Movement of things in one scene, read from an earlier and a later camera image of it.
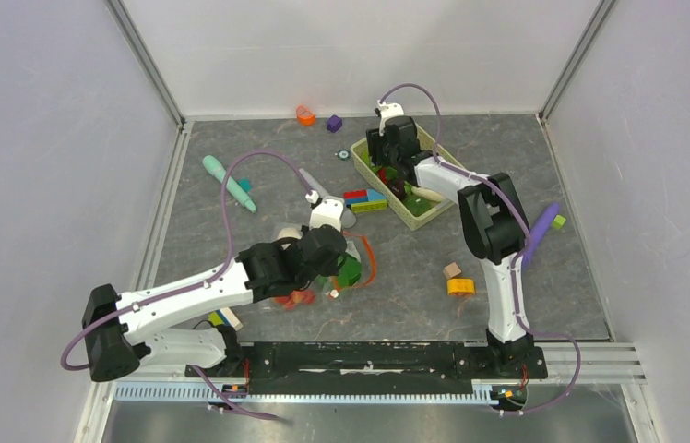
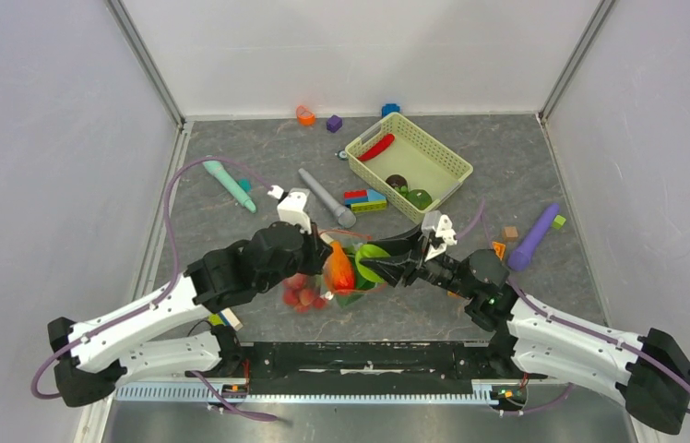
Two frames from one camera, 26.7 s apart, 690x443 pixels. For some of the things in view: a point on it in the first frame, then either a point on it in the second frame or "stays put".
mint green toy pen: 215,168 stays put
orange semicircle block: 305,116 stays put
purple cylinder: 540,232 stays put
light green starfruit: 367,159 → 370,251
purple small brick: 334,124 stays put
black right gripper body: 379,150 → 441,270
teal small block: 245,184 stays put
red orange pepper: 382,173 → 339,268
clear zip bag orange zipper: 358,269 stays put
